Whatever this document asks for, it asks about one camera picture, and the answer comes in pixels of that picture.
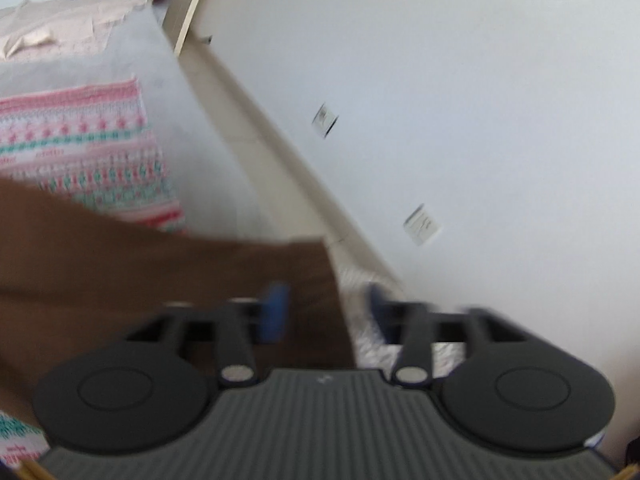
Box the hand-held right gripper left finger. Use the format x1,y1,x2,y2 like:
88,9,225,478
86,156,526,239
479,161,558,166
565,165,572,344
125,282,292,389

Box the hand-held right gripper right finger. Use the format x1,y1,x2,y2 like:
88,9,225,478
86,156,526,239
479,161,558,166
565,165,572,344
367,284,539,389

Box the brown garment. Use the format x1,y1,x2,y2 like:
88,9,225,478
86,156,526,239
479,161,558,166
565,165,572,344
0,175,359,431

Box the bed with grey sheet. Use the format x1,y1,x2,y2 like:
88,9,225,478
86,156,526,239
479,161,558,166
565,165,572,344
0,0,406,376

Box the pink green patterned blanket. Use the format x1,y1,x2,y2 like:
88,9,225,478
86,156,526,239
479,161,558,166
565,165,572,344
0,77,187,468

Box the cream cloth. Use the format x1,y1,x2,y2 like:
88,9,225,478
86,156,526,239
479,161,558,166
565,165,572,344
0,0,151,62

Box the white wall socket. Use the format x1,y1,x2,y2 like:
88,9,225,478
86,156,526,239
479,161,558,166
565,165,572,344
311,102,340,139
403,203,442,247

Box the beige door frame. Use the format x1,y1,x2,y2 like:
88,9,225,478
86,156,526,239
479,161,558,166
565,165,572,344
165,0,219,56

